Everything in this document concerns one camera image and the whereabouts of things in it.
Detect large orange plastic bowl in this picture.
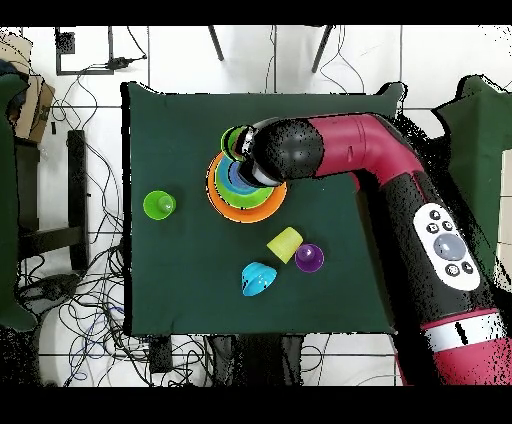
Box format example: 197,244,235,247
205,150,289,224

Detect green plastic bowl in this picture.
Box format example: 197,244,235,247
213,155,277,210

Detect yellow plastic cup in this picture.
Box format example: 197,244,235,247
266,226,304,266

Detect translucent blue plastic bowl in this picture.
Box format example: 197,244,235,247
218,157,261,196

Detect ribbed cyan plastic bowl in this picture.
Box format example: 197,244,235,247
240,261,278,298

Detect green plastic cup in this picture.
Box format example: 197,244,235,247
220,124,251,163
142,189,177,221

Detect purple plastic cup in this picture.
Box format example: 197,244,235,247
294,243,326,274

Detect dark green table cloth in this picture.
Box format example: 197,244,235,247
121,81,407,336

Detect black power strip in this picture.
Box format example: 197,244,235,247
149,335,173,373

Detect black tripod leg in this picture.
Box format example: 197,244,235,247
207,25,225,62
310,25,335,74

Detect black power adapter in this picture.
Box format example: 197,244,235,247
107,56,147,70

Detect black stand base with knob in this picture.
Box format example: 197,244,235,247
17,273,81,309

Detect green-clothed side table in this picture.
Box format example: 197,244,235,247
431,75,512,277
0,73,39,332

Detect brown cardboard box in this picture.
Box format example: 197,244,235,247
0,31,56,144

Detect white boxes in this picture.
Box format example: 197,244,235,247
494,148,512,289

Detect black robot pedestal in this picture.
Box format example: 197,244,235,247
207,334,305,387

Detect black bench frame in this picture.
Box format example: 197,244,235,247
15,129,90,273

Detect black square floor frame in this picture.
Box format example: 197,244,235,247
54,26,115,76

